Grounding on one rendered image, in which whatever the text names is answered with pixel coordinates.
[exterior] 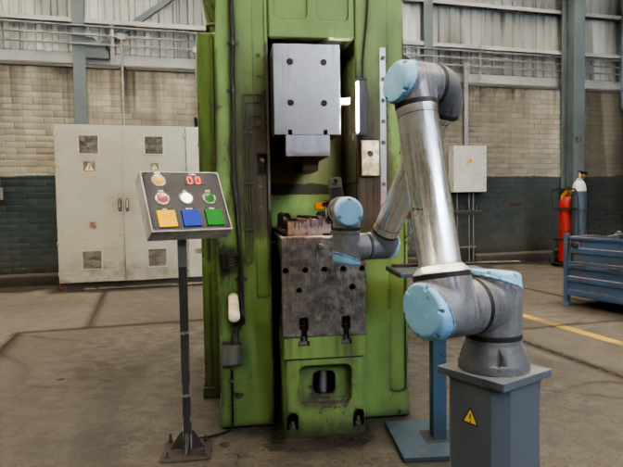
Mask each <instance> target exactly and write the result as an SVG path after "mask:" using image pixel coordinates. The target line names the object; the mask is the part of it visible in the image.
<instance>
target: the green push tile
mask: <svg viewBox="0 0 623 467"><path fill-rule="evenodd" d="M204 213H205V217H206V221H207V224H208V226H223V225H225V223H224V219H223V214H222V210H221V209H204Z"/></svg>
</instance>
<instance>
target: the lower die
mask: <svg viewBox="0 0 623 467"><path fill-rule="evenodd" d="M317 217H318V220H312V219H311V217H309V216H302V215H298V216H297V217H291V219H289V218H288V219H284V227H285V230H287V236H290V235H293V236H298V235H323V233H331V223H328V224H327V223H325V217H320V216H317ZM305 233H307V234H305Z"/></svg>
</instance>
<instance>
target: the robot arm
mask: <svg viewBox="0 0 623 467"><path fill-rule="evenodd" d="M383 93H384V97H385V98H386V100H387V101H388V102H389V103H390V104H394V107H395V113H396V115H397V119H398V125H399V132H400V144H401V151H402V157H403V160H402V162H401V164H400V167H399V169H398V172H397V174H396V176H395V179H394V181H393V183H392V185H391V187H390V189H389V192H388V195H387V198H386V200H385V202H384V205H383V207H382V208H381V211H380V213H379V215H378V218H377V220H376V222H375V224H374V226H373V229H372V231H371V232H370V233H361V219H362V213H363V211H362V205H361V203H360V202H359V201H358V200H357V199H355V198H353V197H350V196H344V195H343V189H342V182H341V178H340V177H336V178H329V179H328V188H329V195H330V201H325V202H322V206H323V207H325V215H326V217H325V223H327V224H328V223H333V252H332V254H333V261H334V262H335V263H336V264H341V265H354V266H356V265H360V264H361V260H367V259H388V258H392V257H394V256H395V255H396V254H397V253H398V252H399V250H400V244H401V241H400V238H399V235H400V231H401V228H402V225H403V224H404V222H405V220H406V218H407V216H408V213H409V211H410V210H411V216H412V222H413V234H414V241H415V247H416V254H417V260H418V269H417V270H416V271H415V273H414V274H413V284H412V285H411V286H410V287H409V289H408V290H407V291H406V292H405V295H404V298H403V312H405V314H406V316H405V319H406V321H407V322H408V324H409V326H410V328H411V329H412V330H413V332H414V333H415V334H417V335H418V336H420V337H421V338H423V339H425V340H428V341H436V340H439V341H444V340H448V339H452V338H456V337H461V336H465V340H464V344H463V347H462V349H461V352H460V354H459V357H458V367H459V368H460V369H461V370H463V371H465V372H469V373H472V374H476V375H481V376H488V377H517V376H522V375H525V374H528V373H529V372H530V360H529V358H528V354H527V352H526V349H525V347H524V344H523V289H524V288H523V285H522V276H521V274H520V273H518V272H516V271H504V270H493V269H476V268H469V267H468V266H466V265H465V264H464V263H463V262H462V260H461V254H460V247H459V242H458V235H457V230H456V223H455V218H454V211H453V204H452V199H451V188H450V181H449V175H448V169H447V162H446V157H445V150H444V144H443V137H444V135H445V133H446V131H447V130H448V127H449V125H450V124H451V123H454V122H456V121H457V120H458V118H459V116H460V114H461V111H462V108H463V102H464V101H463V89H462V85H461V84H460V81H459V79H458V77H457V76H456V74H455V73H454V72H453V71H452V70H451V69H450V68H448V67H446V66H444V65H442V64H434V63H427V62H422V61H416V60H414V59H410V60H407V59H402V60H399V61H397V62H395V63H394V64H393V65H392V66H391V67H390V68H389V70H388V73H387V75H386V77H385V80H384V84H383ZM326 218H327V222H326ZM330 221H331V222H330Z"/></svg>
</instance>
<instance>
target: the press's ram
mask: <svg viewBox="0 0 623 467"><path fill-rule="evenodd" d="M268 78H269V125H270V145H278V144H279V143H280V142H281V140H282V139H283V138H284V137H285V135H330V141H332V140H333V139H335V138H336V137H338V136H339V135H341V130H340V106H348V105H349V104H350V98H340V61H339V44H273V45H272V49H271V52H270V55H269V59H268Z"/></svg>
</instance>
